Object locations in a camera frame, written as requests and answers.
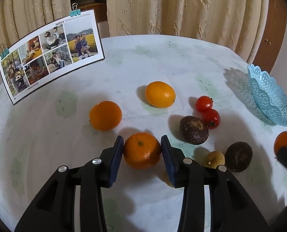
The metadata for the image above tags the dark passion fruit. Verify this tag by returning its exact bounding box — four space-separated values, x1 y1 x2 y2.
179 116 209 145
225 141 253 172

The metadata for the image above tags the small yellow-brown longan fruit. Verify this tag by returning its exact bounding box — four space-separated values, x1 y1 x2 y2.
204 151 225 169

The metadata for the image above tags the red tomato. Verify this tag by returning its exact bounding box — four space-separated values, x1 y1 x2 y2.
202 109 221 129
195 95 214 113

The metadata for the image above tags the mandarin orange with stem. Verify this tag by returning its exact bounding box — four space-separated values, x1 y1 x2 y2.
123 132 161 170

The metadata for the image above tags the smooth orange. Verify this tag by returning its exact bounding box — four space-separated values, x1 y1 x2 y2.
89 101 123 131

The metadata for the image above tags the yellow-orange oval orange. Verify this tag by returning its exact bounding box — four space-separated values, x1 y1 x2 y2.
144 81 176 108

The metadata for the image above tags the light blue lace plastic basket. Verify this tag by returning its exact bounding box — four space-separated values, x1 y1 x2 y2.
247 64 287 127

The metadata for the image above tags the metal door knob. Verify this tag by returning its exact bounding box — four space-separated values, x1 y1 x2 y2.
265 38 272 46

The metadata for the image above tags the brown wooden door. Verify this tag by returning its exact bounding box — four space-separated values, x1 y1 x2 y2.
253 0 287 73

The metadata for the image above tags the beige curtain right panel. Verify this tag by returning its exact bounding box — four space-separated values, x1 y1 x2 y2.
107 0 269 63

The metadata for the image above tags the beige curtain panel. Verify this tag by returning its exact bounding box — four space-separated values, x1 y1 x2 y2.
107 0 269 63
0 0 70 54

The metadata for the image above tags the teal binder clip left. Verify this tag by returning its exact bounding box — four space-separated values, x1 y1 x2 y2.
0 43 9 60

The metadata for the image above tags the teal binder clip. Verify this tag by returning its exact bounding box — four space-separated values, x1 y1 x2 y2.
0 43 9 60
69 3 81 17

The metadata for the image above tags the photo collage card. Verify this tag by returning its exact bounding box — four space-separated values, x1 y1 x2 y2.
0 9 105 104

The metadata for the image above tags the teal binder clip top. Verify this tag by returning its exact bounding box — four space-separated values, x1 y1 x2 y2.
69 3 81 17

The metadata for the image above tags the beige curtain left panel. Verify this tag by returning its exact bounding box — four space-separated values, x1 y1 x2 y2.
0 0 70 54

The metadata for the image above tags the wooden window sill cabinet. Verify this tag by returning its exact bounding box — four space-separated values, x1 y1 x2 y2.
71 0 108 23

